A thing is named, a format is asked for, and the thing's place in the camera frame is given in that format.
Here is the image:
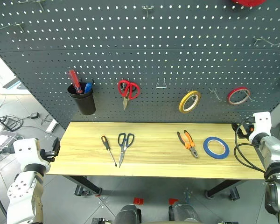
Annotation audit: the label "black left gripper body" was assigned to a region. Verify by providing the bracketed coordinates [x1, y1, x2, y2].
[40, 137, 61, 163]

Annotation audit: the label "wide red tape roll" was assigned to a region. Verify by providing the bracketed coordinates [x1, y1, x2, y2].
[231, 0, 268, 7]

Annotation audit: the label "grey rounded robot shape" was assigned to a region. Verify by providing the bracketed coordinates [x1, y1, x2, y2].
[112, 204, 142, 224]
[168, 201, 203, 224]

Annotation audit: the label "red transparent handle screwdriver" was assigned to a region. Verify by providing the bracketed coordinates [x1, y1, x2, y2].
[68, 69, 84, 95]

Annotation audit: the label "metal loop pegboard hook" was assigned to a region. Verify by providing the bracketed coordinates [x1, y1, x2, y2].
[155, 77, 168, 90]

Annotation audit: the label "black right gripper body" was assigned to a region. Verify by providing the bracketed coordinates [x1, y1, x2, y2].
[231, 121, 255, 139]

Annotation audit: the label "thin red tape roll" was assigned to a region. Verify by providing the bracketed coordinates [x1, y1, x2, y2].
[226, 86, 251, 106]

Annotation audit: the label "yellow tape roll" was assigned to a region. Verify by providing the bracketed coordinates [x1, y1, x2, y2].
[178, 90, 202, 114]

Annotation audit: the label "black handle screwdriver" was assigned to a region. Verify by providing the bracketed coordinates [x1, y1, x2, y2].
[100, 135, 118, 168]

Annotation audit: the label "wooden table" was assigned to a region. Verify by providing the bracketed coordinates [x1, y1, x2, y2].
[46, 121, 268, 180]

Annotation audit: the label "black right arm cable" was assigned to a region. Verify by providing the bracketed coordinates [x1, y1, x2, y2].
[234, 119, 271, 175]

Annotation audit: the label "red handle scissors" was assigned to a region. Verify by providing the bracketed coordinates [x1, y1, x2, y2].
[117, 79, 141, 111]

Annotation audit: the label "blue tape roll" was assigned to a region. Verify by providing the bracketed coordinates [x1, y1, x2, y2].
[202, 136, 230, 160]

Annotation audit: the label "black table leg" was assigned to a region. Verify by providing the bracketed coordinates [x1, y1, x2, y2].
[204, 179, 249, 201]
[64, 175, 104, 197]

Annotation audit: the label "white floor plank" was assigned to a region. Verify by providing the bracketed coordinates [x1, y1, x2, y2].
[45, 119, 59, 134]

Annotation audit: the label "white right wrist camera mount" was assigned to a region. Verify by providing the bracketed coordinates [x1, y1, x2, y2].
[248, 112, 272, 143]

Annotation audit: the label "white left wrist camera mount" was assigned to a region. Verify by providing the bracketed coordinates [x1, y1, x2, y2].
[13, 138, 51, 173]

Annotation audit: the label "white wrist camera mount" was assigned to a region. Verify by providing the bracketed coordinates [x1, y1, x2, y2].
[248, 112, 272, 143]
[13, 138, 51, 173]

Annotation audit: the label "dark grey metal pegboard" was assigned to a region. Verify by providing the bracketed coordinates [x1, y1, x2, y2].
[0, 0, 280, 125]

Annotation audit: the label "black plastic cup holder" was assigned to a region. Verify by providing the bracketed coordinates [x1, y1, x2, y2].
[67, 82, 97, 116]

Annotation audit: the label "dark grey handle scissors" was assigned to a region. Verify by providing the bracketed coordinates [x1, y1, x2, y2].
[117, 133, 135, 168]

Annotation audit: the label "black floor cable bundle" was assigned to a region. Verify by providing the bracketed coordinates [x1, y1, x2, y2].
[0, 115, 24, 132]

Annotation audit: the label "orange handle pliers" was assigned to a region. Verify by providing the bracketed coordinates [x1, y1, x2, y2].
[176, 130, 199, 159]

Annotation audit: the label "silver foil tray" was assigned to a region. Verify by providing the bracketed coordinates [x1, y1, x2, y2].
[0, 131, 17, 150]

